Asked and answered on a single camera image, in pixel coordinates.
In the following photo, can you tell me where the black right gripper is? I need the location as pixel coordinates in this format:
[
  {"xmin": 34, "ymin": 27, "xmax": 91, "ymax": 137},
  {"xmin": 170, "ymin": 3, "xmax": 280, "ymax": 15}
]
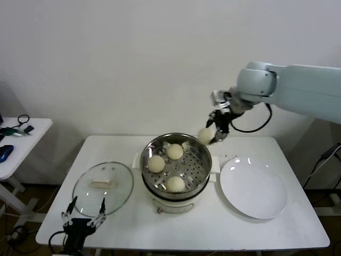
[{"xmin": 205, "ymin": 107, "xmax": 233, "ymax": 146}]

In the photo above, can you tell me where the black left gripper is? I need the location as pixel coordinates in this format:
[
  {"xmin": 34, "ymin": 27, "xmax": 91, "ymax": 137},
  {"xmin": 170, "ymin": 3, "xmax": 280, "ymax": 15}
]
[{"xmin": 61, "ymin": 196, "xmax": 107, "ymax": 256}]

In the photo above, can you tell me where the white steamed baozi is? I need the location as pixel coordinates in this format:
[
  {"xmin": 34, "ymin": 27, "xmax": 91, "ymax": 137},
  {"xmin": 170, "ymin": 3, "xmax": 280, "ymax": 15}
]
[
  {"xmin": 198, "ymin": 127, "xmax": 215, "ymax": 146},
  {"xmin": 166, "ymin": 143, "xmax": 184, "ymax": 161},
  {"xmin": 147, "ymin": 155, "xmax": 166, "ymax": 173},
  {"xmin": 166, "ymin": 175, "xmax": 186, "ymax": 193}
]

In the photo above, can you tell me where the glass lid with cream handle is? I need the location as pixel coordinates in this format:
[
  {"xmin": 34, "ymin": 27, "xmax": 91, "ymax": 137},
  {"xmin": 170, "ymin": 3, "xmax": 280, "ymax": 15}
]
[{"xmin": 72, "ymin": 161, "xmax": 134, "ymax": 218}]

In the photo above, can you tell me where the perforated steel steamer basket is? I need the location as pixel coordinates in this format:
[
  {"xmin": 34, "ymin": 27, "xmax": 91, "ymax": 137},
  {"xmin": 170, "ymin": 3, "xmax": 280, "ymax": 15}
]
[{"xmin": 140, "ymin": 132, "xmax": 213, "ymax": 193}]

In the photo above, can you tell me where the white round plate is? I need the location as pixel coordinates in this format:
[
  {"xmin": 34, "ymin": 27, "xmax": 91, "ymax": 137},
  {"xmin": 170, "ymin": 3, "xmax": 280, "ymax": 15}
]
[{"xmin": 220, "ymin": 157, "xmax": 288, "ymax": 219}]

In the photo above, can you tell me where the white electric cooker base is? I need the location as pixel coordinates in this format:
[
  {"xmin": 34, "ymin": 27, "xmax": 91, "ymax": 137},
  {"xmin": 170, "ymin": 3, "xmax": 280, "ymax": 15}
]
[{"xmin": 132, "ymin": 152, "xmax": 221, "ymax": 215}]

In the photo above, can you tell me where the white side table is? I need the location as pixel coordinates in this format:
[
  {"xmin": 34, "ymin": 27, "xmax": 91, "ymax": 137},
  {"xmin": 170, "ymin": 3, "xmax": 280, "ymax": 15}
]
[{"xmin": 0, "ymin": 117, "xmax": 53, "ymax": 223}]

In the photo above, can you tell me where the blue computer mouse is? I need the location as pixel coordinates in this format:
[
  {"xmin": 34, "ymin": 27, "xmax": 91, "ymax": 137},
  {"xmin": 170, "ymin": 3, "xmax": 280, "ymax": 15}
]
[{"xmin": 0, "ymin": 145, "xmax": 14, "ymax": 163}]

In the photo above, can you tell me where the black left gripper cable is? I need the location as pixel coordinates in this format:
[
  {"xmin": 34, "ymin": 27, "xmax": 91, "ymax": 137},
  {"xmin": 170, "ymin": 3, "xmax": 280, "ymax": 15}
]
[{"xmin": 48, "ymin": 230, "xmax": 67, "ymax": 256}]

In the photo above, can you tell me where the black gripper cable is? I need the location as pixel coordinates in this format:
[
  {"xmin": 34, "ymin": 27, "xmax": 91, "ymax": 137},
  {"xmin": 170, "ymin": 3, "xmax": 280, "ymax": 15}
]
[
  {"xmin": 230, "ymin": 102, "xmax": 273, "ymax": 133},
  {"xmin": 48, "ymin": 230, "xmax": 67, "ymax": 256}
]

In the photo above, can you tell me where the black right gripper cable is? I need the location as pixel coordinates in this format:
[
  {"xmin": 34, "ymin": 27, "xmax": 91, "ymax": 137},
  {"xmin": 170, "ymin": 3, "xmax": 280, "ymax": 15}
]
[{"xmin": 230, "ymin": 102, "xmax": 273, "ymax": 133}]

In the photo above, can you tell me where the floor power strip with cables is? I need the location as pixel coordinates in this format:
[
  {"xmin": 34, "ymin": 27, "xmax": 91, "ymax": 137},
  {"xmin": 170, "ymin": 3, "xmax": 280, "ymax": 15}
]
[{"xmin": 0, "ymin": 204, "xmax": 40, "ymax": 254}]

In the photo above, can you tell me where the green handled tool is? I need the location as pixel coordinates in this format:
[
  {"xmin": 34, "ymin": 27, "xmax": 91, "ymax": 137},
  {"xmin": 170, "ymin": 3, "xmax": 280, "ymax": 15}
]
[{"xmin": 0, "ymin": 127, "xmax": 33, "ymax": 138}]

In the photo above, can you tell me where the black power adapter cable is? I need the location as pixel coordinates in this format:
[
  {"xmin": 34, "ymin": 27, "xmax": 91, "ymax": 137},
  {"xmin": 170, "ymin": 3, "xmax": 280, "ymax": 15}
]
[{"xmin": 302, "ymin": 142, "xmax": 341, "ymax": 187}]

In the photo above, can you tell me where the black ring strap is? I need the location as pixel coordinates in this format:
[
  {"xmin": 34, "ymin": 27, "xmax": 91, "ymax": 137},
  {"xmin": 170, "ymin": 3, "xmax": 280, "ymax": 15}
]
[{"xmin": 10, "ymin": 114, "xmax": 30, "ymax": 129}]

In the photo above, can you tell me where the white table frame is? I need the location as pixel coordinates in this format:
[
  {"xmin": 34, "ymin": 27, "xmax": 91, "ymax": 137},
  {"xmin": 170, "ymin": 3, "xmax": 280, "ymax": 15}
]
[{"xmin": 318, "ymin": 193, "xmax": 341, "ymax": 217}]

